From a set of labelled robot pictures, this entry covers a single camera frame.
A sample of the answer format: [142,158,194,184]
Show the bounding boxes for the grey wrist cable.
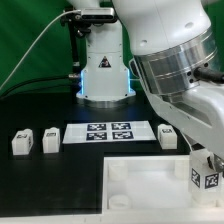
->
[193,67,224,85]

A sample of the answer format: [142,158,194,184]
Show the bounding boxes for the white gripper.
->
[146,81,224,173]

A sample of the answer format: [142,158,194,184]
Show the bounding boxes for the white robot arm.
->
[108,0,224,172]

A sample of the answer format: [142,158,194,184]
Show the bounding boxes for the black cables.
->
[0,73,82,101]

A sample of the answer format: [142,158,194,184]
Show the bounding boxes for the white tag sheet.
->
[63,121,156,144]

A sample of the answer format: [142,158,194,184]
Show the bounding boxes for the white camera cable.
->
[0,9,83,93]

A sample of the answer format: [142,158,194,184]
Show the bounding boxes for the black camera stand pole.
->
[60,14,90,73]

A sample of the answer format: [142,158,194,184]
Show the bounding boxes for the grey camera on stand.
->
[81,8,115,21]

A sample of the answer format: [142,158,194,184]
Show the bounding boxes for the white square table top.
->
[102,156,224,224]

